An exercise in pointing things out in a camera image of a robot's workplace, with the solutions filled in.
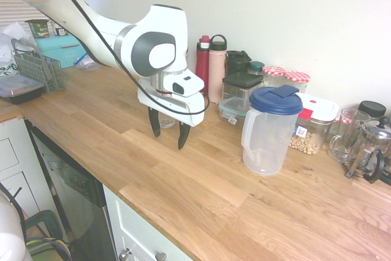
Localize teal bread box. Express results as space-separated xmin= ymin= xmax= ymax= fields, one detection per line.
xmin=32 ymin=32 xmax=90 ymax=70

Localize black food container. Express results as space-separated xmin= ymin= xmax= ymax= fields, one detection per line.
xmin=0 ymin=75 xmax=46 ymax=105

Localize red water bottle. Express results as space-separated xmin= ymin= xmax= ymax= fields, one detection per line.
xmin=195 ymin=35 xmax=212 ymax=94

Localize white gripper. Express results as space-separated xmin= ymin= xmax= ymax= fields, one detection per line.
xmin=137 ymin=78 xmax=206 ymax=151

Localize square container with black lid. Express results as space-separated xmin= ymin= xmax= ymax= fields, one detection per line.
xmin=222 ymin=72 xmax=265 ymax=103

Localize small dark labelled jar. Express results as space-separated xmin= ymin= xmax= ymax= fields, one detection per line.
xmin=50 ymin=21 xmax=69 ymax=37

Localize blue plastic lid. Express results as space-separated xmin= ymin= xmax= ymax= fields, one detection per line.
xmin=241 ymin=84 xmax=304 ymax=177

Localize small clear glass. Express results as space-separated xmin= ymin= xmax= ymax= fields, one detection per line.
xmin=158 ymin=111 xmax=177 ymax=130

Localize gray cutlery basket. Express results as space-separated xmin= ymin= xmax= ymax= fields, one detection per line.
xmin=11 ymin=38 xmax=67 ymax=94

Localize bundle of coloured cables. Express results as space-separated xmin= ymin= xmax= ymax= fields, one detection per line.
xmin=23 ymin=208 xmax=73 ymax=261

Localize white window blinds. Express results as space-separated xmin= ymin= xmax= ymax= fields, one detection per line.
xmin=0 ymin=0 xmax=47 ymax=30

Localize nut container with white lid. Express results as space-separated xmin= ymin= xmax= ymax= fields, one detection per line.
xmin=288 ymin=92 xmax=341 ymax=155

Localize white panelled cabinet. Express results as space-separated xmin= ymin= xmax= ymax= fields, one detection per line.
xmin=0 ymin=117 xmax=67 ymax=235

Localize pink bottle with black lid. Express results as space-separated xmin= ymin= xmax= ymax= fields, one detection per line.
xmin=208 ymin=34 xmax=228 ymax=104

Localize white plastic bag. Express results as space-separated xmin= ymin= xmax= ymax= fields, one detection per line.
xmin=0 ymin=21 xmax=38 ymax=79

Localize jar with green lid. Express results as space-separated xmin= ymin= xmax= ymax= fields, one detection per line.
xmin=247 ymin=61 xmax=266 ymax=76

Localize white cabinet with metal knobs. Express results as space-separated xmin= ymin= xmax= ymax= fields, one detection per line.
xmin=103 ymin=185 xmax=203 ymax=261

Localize glass French press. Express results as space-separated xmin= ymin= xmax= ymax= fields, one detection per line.
xmin=345 ymin=116 xmax=391 ymax=185

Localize jar with black lid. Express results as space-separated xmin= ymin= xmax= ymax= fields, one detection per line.
xmin=357 ymin=100 xmax=387 ymax=119

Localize stainless dishwasher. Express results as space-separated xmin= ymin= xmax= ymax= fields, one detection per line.
xmin=24 ymin=118 xmax=119 ymax=261

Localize green oatmeal cup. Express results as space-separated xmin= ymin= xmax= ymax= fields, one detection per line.
xmin=24 ymin=18 xmax=50 ymax=40

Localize clear zip bag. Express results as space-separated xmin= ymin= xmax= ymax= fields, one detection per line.
xmin=73 ymin=53 xmax=103 ymax=73

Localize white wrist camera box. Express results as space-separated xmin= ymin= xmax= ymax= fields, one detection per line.
xmin=163 ymin=73 xmax=205 ymax=97

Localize dark green shaker bottle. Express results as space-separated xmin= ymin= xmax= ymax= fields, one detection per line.
xmin=225 ymin=50 xmax=252 ymax=77

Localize clear glass mug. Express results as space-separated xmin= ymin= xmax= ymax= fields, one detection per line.
xmin=326 ymin=108 xmax=372 ymax=164

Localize jar with red gingham lid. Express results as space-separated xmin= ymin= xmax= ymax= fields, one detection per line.
xmin=261 ymin=65 xmax=287 ymax=89
xmin=283 ymin=70 xmax=311 ymax=94

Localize white rounded machine housing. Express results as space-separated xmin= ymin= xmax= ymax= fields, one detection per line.
xmin=0 ymin=182 xmax=33 ymax=261

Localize glass container with teal clips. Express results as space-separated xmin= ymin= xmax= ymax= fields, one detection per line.
xmin=217 ymin=96 xmax=252 ymax=127

